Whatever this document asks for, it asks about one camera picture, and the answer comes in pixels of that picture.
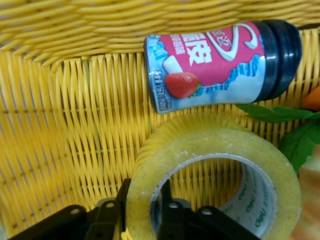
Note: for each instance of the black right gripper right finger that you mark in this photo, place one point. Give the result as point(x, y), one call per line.
point(175, 220)

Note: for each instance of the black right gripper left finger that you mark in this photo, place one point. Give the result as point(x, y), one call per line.
point(107, 220)

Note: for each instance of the clear yellowish tape roll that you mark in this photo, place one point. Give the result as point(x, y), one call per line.
point(200, 142)

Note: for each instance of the yellow wicker basket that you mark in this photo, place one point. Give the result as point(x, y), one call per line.
point(75, 112)

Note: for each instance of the striped toy croissant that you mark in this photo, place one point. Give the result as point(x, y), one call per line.
point(312, 200)

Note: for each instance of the orange toy carrot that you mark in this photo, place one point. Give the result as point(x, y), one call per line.
point(300, 140)

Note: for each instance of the small dark can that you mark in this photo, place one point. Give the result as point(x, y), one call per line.
point(212, 62)

